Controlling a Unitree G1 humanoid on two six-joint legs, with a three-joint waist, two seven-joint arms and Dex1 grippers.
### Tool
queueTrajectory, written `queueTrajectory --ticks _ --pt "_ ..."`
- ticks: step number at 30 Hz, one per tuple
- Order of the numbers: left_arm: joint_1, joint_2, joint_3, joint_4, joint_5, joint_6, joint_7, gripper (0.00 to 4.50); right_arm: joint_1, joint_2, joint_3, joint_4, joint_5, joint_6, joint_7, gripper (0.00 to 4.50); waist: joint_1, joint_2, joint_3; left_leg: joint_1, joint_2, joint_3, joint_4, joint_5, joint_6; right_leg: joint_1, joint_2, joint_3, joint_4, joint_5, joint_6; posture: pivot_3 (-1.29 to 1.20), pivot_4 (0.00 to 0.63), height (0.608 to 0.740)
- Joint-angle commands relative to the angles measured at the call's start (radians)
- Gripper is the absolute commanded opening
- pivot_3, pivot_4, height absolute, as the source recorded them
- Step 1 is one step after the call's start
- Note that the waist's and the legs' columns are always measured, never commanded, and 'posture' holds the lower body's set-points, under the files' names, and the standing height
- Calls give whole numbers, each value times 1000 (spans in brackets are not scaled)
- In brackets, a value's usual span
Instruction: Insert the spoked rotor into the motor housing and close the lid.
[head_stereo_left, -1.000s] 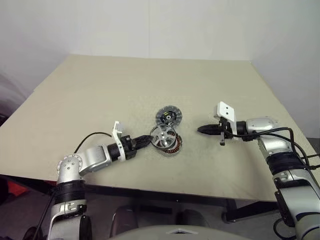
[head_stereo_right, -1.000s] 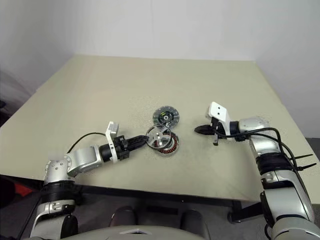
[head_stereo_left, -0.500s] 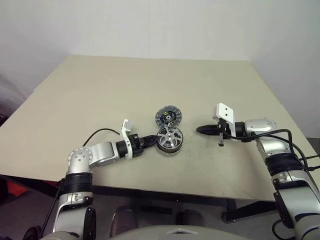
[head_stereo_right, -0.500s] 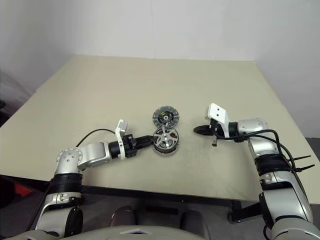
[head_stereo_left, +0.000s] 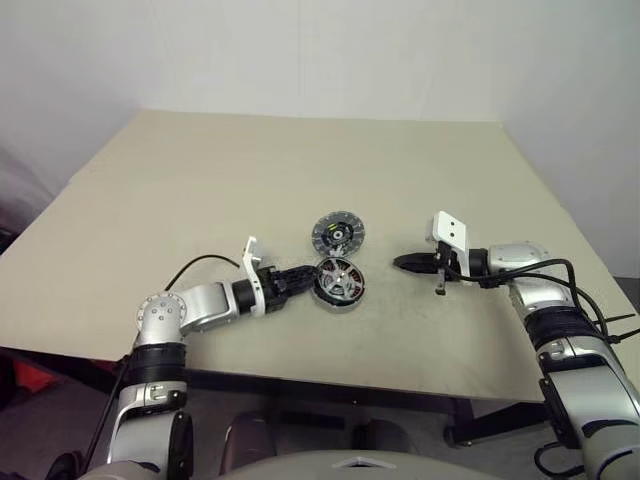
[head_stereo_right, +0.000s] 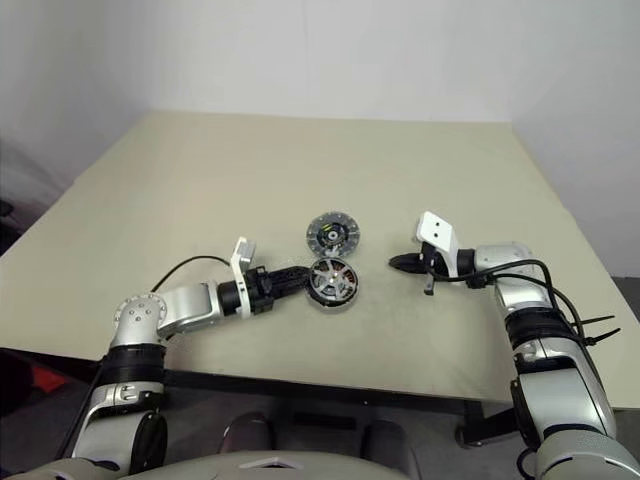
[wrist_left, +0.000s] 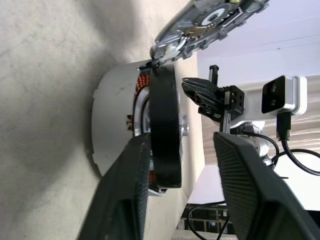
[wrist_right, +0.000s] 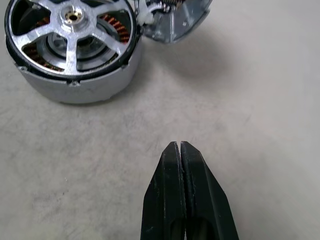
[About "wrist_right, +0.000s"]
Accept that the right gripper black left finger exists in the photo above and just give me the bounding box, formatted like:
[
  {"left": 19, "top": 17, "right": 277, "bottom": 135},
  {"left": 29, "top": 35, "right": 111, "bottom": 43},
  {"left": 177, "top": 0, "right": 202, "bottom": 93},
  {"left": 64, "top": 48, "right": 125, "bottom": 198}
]
[{"left": 140, "top": 141, "right": 187, "bottom": 240}]

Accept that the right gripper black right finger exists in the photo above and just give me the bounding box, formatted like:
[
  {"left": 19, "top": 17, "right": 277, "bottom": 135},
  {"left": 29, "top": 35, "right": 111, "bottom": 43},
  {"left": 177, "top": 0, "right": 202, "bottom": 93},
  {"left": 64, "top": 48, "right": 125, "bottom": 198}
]
[{"left": 179, "top": 140, "right": 240, "bottom": 240}]

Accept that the round circuit board disc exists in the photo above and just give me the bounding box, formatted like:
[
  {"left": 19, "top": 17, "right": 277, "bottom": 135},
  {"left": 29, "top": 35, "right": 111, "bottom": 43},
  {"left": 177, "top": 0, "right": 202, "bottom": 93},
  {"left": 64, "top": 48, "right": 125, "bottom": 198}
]
[{"left": 143, "top": 0, "right": 213, "bottom": 44}]

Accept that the silver black pulley wheel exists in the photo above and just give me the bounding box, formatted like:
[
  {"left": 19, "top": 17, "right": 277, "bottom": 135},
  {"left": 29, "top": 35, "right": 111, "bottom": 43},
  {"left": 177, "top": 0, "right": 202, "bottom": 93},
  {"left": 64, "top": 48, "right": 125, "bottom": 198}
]
[{"left": 4, "top": 0, "right": 141, "bottom": 82}]

